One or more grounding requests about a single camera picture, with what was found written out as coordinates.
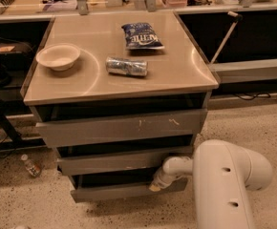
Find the white bowl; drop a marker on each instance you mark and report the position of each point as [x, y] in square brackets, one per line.
[58, 57]

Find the grey drawer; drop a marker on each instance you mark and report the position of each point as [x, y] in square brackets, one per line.
[119, 184]
[122, 161]
[121, 128]

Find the blue kettle chips bag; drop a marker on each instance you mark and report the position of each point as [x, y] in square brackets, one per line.
[141, 35]

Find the plastic bottle on floor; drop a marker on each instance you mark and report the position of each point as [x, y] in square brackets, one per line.
[31, 166]

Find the black stand leg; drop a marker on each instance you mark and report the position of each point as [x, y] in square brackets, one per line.
[16, 141]

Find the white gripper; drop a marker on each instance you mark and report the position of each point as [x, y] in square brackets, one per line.
[159, 179]

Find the white rod with black tip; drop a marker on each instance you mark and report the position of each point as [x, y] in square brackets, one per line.
[236, 19]

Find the silver crushed can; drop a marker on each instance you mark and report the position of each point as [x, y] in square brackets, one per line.
[137, 68]

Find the grey bottom drawer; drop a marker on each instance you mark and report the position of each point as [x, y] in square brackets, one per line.
[119, 184]

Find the grey drawer cabinet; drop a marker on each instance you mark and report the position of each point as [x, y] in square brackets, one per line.
[177, 79]

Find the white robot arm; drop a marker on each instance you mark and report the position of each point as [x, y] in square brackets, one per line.
[222, 174]

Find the grey middle drawer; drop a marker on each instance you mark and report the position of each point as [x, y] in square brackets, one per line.
[122, 161]

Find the black box with label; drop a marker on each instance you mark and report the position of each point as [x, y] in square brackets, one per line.
[15, 51]

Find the grey top drawer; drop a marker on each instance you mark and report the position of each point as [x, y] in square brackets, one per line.
[121, 128]

